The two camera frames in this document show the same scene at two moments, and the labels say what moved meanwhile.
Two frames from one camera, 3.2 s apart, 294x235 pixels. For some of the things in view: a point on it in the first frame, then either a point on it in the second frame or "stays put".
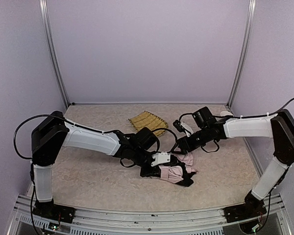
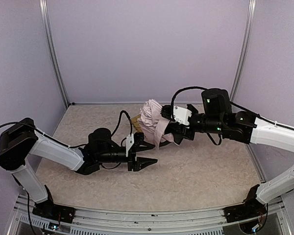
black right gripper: (182, 145) to (186, 128)
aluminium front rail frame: (263, 215) stays put
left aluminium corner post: (44, 8) stays put
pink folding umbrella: (174, 174) to (152, 123)
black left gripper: (153, 170) to (131, 159)
